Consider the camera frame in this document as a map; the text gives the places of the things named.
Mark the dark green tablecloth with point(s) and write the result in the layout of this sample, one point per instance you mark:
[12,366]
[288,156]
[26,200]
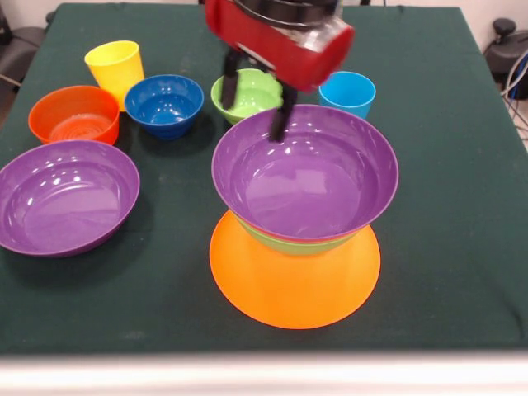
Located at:
[433,206]

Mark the small red plastic bowl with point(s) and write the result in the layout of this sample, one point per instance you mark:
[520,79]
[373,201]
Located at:
[49,119]

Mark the large orange plastic bowl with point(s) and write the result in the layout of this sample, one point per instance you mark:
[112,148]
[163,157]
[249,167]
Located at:
[288,288]

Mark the light blue plastic cup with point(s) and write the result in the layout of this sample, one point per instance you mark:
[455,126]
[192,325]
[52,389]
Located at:
[350,97]

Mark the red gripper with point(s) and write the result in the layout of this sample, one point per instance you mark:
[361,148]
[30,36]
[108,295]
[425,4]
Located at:
[264,45]

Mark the purple plastic bowl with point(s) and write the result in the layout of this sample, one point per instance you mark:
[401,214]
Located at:
[66,198]
[305,189]

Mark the blue plastic bowl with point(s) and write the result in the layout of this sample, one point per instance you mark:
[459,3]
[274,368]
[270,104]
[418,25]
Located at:
[165,107]

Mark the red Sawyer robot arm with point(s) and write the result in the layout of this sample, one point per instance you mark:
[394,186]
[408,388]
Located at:
[288,8]

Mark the large green plastic bowl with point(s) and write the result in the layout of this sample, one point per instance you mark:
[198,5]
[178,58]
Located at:
[297,249]

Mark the small green plastic bowl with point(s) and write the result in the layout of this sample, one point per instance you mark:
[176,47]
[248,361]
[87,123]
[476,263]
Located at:
[251,99]

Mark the dark grey stand base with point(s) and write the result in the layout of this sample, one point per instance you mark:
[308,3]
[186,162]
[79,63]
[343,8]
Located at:
[24,45]
[505,45]

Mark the yellow plastic cup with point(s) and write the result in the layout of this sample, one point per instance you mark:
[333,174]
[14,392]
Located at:
[113,70]

